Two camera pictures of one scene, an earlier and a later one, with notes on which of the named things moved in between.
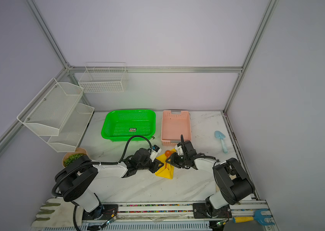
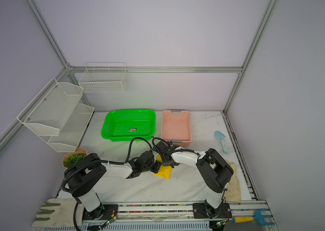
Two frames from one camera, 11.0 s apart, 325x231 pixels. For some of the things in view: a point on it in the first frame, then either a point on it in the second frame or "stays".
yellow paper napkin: x=168 y=172 stays
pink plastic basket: x=175 y=123 stays
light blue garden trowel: x=218 y=134 stays
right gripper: x=173 y=160 → x=164 y=163
